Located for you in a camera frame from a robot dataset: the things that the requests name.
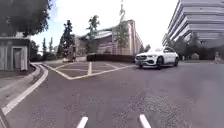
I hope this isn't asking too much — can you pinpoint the dark hedge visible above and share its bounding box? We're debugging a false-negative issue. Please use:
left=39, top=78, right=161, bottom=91
left=86, top=53, right=136, bottom=64

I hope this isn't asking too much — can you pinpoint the slim green tree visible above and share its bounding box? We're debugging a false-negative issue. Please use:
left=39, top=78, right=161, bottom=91
left=85, top=14, right=101, bottom=54
left=114, top=19, right=130, bottom=56

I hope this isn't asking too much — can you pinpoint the beige building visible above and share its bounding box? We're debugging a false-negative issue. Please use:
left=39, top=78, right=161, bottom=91
left=73, top=19, right=144, bottom=57

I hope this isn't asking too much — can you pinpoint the grey asphalt road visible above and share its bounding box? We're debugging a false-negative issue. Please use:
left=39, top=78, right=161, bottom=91
left=0, top=59, right=224, bottom=128

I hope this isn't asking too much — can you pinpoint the white car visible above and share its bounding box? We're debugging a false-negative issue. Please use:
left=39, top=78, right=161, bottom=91
left=134, top=46, right=180, bottom=70

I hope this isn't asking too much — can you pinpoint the dark conifer tree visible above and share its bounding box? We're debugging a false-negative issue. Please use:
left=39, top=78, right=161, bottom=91
left=56, top=19, right=76, bottom=60

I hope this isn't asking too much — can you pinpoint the robot's own part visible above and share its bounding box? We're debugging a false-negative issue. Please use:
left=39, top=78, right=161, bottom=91
left=138, top=114, right=152, bottom=128
left=76, top=116, right=90, bottom=128

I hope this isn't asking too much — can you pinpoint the row of trees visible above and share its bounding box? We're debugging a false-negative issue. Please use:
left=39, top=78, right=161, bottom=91
left=163, top=32, right=224, bottom=62

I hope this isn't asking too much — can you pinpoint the tall grey building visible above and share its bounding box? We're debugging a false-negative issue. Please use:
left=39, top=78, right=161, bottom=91
left=162, top=0, right=224, bottom=48

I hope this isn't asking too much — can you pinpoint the grey kerbed pavement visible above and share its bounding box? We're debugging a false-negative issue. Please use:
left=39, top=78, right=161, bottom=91
left=0, top=64, right=42, bottom=108

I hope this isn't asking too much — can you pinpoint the large dark tree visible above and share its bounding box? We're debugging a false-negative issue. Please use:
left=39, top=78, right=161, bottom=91
left=0, top=0, right=53, bottom=38

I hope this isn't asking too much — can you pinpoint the small grey building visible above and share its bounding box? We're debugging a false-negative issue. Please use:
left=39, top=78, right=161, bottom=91
left=0, top=35, right=32, bottom=72

